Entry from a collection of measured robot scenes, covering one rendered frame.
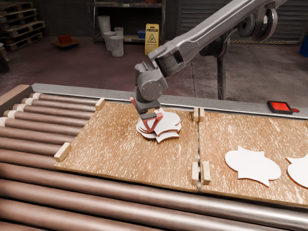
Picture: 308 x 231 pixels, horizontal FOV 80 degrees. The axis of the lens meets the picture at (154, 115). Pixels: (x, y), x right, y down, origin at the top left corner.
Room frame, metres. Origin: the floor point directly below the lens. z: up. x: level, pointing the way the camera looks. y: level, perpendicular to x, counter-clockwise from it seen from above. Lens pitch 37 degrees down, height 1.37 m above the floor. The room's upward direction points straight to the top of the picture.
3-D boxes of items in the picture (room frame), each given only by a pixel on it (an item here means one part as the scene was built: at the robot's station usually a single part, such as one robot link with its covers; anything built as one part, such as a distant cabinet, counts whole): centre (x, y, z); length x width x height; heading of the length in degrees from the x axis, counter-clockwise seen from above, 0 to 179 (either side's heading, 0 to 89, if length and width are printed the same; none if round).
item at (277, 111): (0.65, -0.54, 0.92); 0.08 x 0.08 x 0.02; 80
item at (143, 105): (0.49, 0.03, 1.09); 0.10 x 0.07 x 0.07; 21
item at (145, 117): (0.46, 0.02, 1.01); 0.07 x 0.07 x 0.09; 21
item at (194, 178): (0.30, -0.11, 0.95); 0.06 x 0.02 x 0.03; 169
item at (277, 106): (0.65, -0.54, 0.92); 0.06 x 0.06 x 0.01; 80
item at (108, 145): (0.47, 0.06, 0.93); 0.41 x 0.35 x 0.02; 79
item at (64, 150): (0.37, 0.27, 0.95); 0.06 x 0.02 x 0.03; 169
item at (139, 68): (0.49, 0.03, 1.15); 0.07 x 0.06 x 0.07; 13
